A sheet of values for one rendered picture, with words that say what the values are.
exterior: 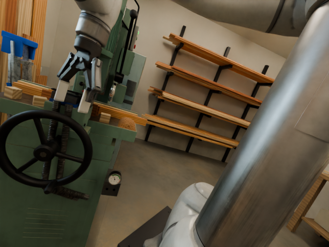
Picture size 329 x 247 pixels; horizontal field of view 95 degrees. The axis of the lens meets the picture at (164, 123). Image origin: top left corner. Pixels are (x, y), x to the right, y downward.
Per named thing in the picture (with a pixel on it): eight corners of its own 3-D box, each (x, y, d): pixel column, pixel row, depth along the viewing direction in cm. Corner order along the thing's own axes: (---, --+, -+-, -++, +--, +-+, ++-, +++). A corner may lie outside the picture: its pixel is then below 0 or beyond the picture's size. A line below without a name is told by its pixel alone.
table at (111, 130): (-44, 113, 50) (-43, 95, 48) (18, 100, 78) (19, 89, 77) (135, 151, 68) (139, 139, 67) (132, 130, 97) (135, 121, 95)
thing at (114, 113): (11, 89, 72) (12, 82, 71) (14, 89, 74) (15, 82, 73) (145, 126, 92) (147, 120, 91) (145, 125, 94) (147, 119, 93)
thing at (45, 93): (39, 102, 68) (42, 89, 67) (41, 102, 70) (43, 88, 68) (95, 116, 76) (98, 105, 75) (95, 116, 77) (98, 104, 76)
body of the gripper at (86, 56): (108, 49, 49) (99, 77, 49) (92, 46, 52) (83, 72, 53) (88, 35, 42) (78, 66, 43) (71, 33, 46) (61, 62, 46)
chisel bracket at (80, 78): (74, 91, 74) (78, 74, 73) (82, 89, 88) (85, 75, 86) (90, 96, 77) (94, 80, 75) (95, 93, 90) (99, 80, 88)
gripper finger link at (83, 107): (93, 91, 47) (94, 92, 46) (86, 112, 47) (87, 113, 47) (84, 88, 44) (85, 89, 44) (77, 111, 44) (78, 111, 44)
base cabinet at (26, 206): (-16, 268, 77) (0, 142, 63) (43, 189, 131) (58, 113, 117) (80, 266, 90) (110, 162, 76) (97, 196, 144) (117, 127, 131)
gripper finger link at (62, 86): (60, 80, 50) (59, 79, 50) (54, 100, 50) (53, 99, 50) (69, 83, 52) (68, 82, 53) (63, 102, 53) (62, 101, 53)
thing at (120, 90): (107, 100, 98) (112, 82, 96) (109, 98, 105) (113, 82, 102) (122, 104, 101) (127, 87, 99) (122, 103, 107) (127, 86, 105)
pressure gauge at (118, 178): (105, 187, 73) (109, 173, 71) (106, 182, 76) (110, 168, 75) (118, 189, 75) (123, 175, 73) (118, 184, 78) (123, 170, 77)
